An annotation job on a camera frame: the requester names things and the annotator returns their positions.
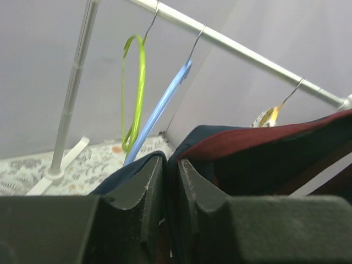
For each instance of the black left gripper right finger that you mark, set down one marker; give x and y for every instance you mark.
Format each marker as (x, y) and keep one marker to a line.
(218, 228)

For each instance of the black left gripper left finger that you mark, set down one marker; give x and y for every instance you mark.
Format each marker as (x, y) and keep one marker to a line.
(120, 226)

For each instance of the navy tank top red trim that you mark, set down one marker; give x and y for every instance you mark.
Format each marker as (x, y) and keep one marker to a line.
(248, 162)

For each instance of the yellow hanger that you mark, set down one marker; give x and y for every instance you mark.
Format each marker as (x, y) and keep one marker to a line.
(277, 109)

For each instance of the striped tank top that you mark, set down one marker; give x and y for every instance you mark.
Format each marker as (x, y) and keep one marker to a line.
(259, 119)

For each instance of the green hanger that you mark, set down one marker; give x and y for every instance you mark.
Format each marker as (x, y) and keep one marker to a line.
(129, 137)

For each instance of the floral table mat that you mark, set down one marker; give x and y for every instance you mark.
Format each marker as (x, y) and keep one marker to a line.
(20, 174)

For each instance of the white clothes rack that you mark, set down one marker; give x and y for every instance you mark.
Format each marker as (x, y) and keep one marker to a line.
(62, 160)

